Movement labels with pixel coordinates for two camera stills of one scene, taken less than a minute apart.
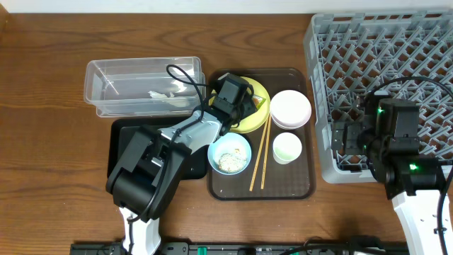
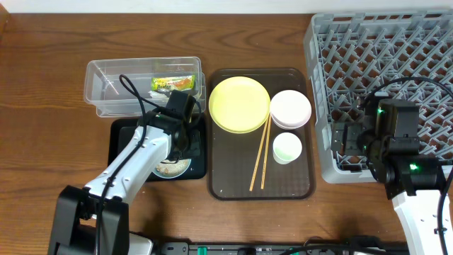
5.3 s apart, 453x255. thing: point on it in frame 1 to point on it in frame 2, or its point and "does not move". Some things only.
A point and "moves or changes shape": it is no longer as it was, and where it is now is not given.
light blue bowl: (229, 153) moves or changes shape
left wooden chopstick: (259, 155) does not move
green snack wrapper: (257, 101) to (173, 83)
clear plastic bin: (144, 87) does not move
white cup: (287, 147) does not move
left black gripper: (245, 107) to (191, 142)
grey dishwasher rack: (403, 55) does not move
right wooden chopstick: (270, 116) does not move
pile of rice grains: (232, 163) moves or changes shape
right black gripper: (346, 137) does not move
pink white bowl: (290, 109) does not move
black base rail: (251, 248) does not move
